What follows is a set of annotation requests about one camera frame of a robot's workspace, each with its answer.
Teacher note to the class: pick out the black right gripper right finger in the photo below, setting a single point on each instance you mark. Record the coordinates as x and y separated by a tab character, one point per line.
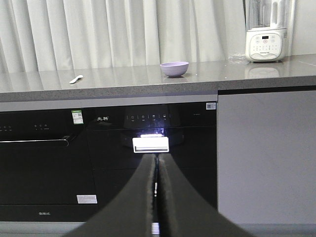
183	212

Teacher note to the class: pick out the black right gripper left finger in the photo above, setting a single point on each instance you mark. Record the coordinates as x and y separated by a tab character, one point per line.
130	213

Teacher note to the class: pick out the purple plastic bowl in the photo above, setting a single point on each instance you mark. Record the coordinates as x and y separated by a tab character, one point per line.
174	69

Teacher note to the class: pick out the mint green plastic spoon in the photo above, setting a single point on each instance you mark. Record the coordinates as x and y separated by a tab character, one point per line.
76	79

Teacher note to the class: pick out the black drawer disinfection cabinet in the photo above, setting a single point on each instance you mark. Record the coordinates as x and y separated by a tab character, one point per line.
119	136

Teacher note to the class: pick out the black built-in dishwasher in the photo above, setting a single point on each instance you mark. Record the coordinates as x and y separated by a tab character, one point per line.
45	170

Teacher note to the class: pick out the grey cabinet door right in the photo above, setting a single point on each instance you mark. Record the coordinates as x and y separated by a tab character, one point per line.
267	157

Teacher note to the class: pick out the clear plastic wrap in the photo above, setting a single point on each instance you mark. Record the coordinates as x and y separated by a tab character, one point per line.
237	58

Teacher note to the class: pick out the white pleated curtain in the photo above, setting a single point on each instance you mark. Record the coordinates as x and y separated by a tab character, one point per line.
49	35

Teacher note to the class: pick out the white blender appliance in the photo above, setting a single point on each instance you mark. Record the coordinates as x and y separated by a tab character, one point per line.
269	29

